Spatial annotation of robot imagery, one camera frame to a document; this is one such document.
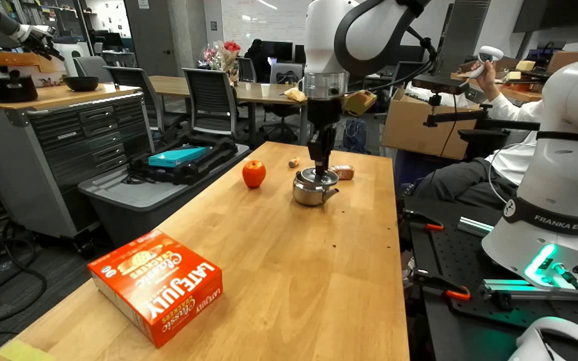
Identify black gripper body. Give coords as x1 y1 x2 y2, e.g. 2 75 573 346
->
305 96 345 133

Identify silver teapot lid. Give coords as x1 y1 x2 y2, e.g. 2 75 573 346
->
295 166 338 189

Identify white VR controller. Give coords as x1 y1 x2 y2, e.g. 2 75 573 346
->
464 44 505 80

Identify silver metal teapot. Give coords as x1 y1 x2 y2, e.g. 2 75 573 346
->
291 166 341 208

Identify black pot with lid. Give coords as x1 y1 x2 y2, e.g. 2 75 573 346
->
0 67 39 104

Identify person's hand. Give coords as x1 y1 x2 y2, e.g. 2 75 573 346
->
471 59 499 96

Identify toy bread roll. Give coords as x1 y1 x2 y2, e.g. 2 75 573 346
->
331 162 357 182

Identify blue backpack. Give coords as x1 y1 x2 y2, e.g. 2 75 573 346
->
341 117 372 153

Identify yellow bag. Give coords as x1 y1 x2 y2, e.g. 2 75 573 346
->
283 84 308 106

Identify orange toy fruit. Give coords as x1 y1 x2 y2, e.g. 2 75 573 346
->
241 158 268 191

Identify wooden office table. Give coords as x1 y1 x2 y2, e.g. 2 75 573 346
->
147 73 312 143

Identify black computer monitor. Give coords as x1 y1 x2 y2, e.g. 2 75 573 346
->
261 39 295 66

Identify grey mesh office chair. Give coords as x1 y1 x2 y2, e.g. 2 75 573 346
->
180 66 241 138
105 63 166 131

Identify black orange bar clamp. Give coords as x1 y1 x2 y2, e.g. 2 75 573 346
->
400 208 447 235
413 267 474 304

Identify flower bouquet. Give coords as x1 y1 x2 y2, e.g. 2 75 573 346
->
199 38 245 73

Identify teal case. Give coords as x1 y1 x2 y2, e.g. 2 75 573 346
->
147 143 210 171

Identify grey plastic storage tote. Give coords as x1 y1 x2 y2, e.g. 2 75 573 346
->
75 139 252 246

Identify seated person white shirt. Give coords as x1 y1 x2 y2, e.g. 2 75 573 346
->
411 22 578 211

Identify orange cracker box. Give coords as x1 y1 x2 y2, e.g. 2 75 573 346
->
87 230 225 349

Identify black bowl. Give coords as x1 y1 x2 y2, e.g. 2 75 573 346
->
62 73 102 93

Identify grey drawer cabinet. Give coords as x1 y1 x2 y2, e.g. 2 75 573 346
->
0 81 154 240

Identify white VR headset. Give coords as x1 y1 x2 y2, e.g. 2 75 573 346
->
508 315 578 361

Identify yellow sponge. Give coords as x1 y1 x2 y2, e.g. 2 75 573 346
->
0 337 58 361

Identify black bag with straps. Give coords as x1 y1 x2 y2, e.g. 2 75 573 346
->
126 133 239 186

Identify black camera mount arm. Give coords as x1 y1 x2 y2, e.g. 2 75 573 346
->
423 90 541 135

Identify short aluminium rail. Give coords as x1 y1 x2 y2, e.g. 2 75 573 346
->
456 214 505 238

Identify black floor cable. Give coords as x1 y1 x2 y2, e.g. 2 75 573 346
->
0 219 51 327

